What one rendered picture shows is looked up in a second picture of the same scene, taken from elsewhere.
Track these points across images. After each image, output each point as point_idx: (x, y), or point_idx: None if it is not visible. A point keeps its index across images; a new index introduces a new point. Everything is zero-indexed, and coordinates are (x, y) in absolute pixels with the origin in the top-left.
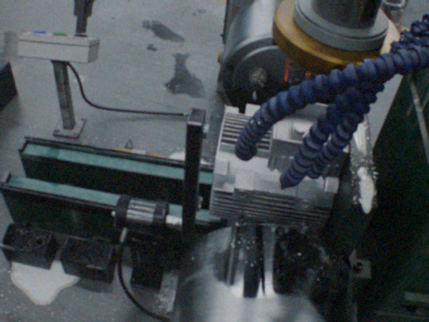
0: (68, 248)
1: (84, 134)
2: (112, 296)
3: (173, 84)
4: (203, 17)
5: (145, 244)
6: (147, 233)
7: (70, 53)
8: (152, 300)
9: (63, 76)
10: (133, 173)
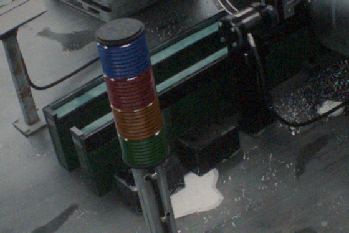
0: (190, 141)
1: None
2: (255, 153)
3: (70, 46)
4: None
5: (261, 48)
6: (262, 29)
7: (27, 10)
8: (282, 131)
9: (19, 50)
10: (168, 58)
